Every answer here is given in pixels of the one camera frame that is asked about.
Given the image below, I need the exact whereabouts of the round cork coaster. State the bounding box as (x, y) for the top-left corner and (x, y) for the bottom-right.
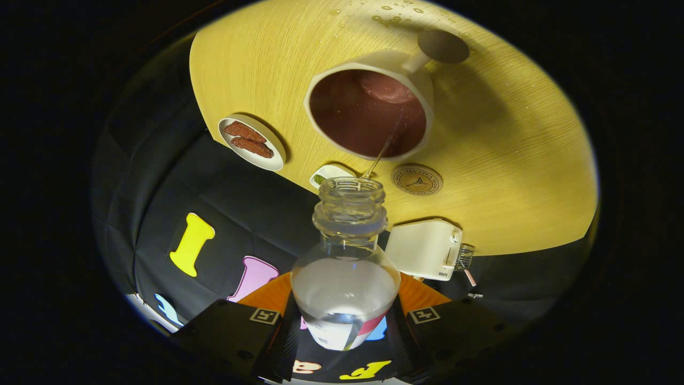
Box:
(391, 164), (444, 196)

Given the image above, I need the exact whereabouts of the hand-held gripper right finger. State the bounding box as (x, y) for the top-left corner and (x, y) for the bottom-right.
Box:
(387, 272), (535, 378)

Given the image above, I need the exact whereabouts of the black backdrop cloth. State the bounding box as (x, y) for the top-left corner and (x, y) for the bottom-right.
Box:
(91, 32), (594, 383)

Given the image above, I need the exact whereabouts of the cream cup with handle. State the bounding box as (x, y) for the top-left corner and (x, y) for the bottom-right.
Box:
(304, 29), (471, 161)

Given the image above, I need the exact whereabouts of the white toaster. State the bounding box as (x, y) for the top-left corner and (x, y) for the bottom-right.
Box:
(385, 218), (463, 282)

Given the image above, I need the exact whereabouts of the wooden table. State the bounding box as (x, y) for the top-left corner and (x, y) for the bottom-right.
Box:
(190, 0), (599, 256)

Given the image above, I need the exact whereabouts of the white divided bean tray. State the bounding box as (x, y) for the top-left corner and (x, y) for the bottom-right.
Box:
(309, 164), (356, 190)

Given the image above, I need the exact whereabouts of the red heart-shaped meat piece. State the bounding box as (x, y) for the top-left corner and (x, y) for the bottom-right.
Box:
(230, 137), (274, 159)
(224, 121), (267, 143)

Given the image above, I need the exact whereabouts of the metal mesh holder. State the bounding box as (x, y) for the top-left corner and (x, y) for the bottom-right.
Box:
(455, 243), (476, 271)

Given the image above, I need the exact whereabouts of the clear plastic juice bottle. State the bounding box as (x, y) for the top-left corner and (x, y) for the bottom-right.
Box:
(291, 177), (401, 351)

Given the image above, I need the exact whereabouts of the white round plate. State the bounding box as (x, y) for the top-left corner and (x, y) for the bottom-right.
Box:
(217, 113), (286, 172)

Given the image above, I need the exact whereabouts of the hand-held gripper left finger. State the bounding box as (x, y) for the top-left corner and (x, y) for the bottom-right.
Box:
(174, 272), (301, 383)

